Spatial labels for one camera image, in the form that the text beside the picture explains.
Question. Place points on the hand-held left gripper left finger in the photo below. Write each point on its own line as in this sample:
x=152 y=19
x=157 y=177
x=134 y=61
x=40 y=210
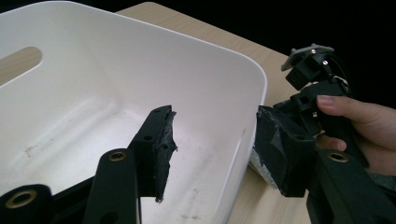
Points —
x=154 y=155

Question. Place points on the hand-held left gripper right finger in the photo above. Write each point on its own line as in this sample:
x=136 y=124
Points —
x=286 y=155

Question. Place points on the light blue fluffy towel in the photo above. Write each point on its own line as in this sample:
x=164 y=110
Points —
x=260 y=169

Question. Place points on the white plastic storage bin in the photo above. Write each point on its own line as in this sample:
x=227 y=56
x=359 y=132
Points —
x=124 y=77

